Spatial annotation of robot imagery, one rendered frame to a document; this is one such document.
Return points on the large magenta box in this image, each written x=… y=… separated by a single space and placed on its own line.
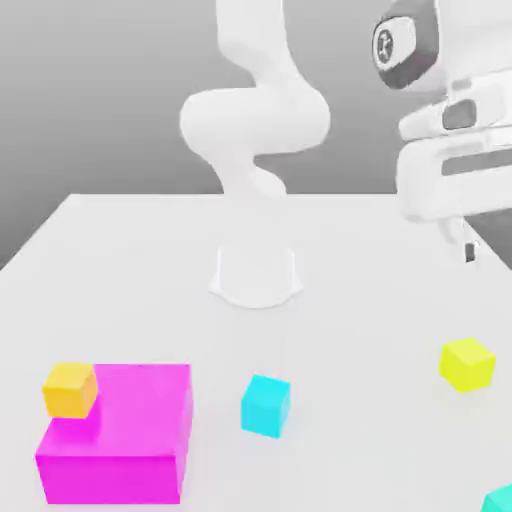
x=136 y=440

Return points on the small yellow cube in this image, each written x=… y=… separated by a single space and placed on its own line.
x=466 y=366

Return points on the small cyan cube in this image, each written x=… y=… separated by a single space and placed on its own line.
x=264 y=408

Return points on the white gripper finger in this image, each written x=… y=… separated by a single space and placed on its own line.
x=456 y=234

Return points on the small orange cube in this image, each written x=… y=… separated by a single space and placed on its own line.
x=68 y=394

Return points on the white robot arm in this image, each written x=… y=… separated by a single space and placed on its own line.
x=256 y=116

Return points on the small teal cube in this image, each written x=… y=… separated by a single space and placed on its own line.
x=500 y=502

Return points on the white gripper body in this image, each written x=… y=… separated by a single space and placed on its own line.
x=420 y=188

